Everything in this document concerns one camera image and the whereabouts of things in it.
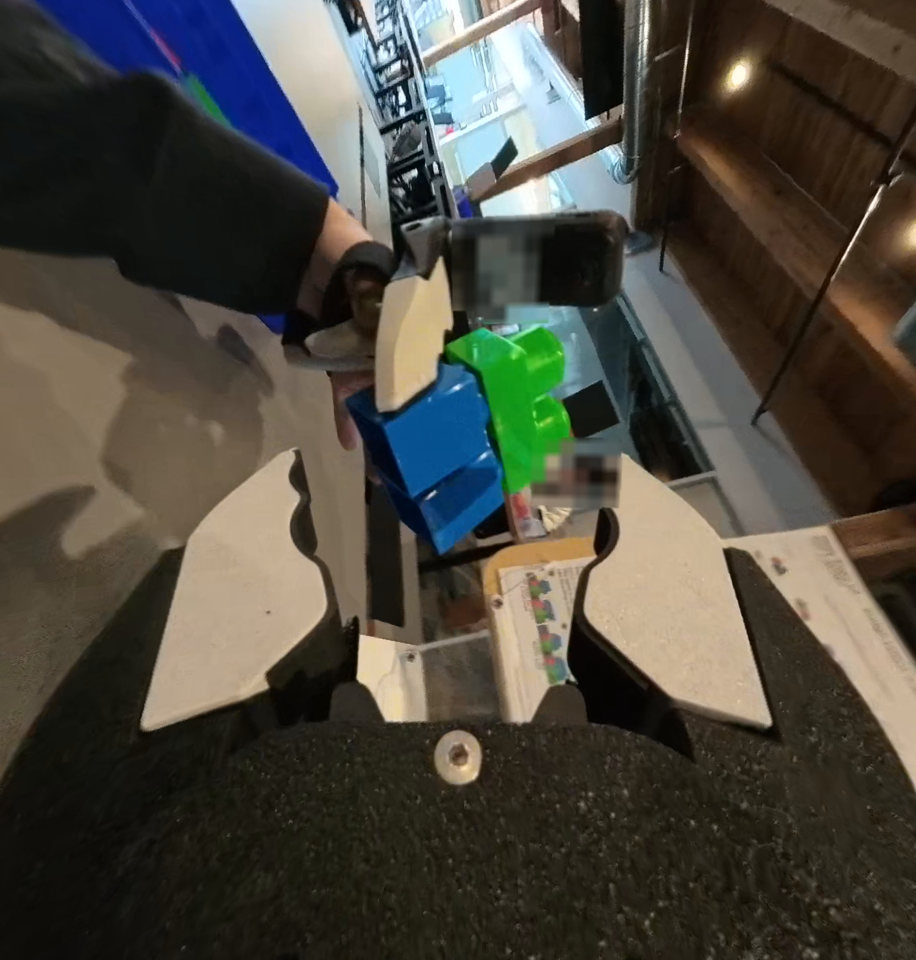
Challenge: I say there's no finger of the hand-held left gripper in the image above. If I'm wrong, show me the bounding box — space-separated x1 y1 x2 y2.
373 264 453 415

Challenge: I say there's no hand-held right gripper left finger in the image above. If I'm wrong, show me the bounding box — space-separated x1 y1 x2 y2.
140 447 360 733

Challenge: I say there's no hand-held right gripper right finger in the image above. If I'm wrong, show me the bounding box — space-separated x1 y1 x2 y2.
565 452 774 731

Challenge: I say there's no blue mega block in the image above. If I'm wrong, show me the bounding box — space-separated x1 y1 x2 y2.
345 362 497 500
379 446 506 558

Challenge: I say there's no green mega block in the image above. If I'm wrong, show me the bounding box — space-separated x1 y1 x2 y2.
444 324 575 492

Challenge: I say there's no person's left forearm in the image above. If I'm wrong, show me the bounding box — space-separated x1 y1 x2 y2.
0 0 332 320

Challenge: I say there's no person's left hand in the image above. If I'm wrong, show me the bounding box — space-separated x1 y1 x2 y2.
299 196 389 453

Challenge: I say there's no clear acrylic sign stand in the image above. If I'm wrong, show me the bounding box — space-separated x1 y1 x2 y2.
356 630 504 725

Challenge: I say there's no instruction sign board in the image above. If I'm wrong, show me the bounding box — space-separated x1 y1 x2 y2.
482 525 916 725

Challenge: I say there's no silver ventilation duct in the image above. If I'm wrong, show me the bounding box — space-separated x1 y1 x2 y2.
615 0 662 185

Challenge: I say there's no black wall screen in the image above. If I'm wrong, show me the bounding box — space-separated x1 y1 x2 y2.
580 0 626 120

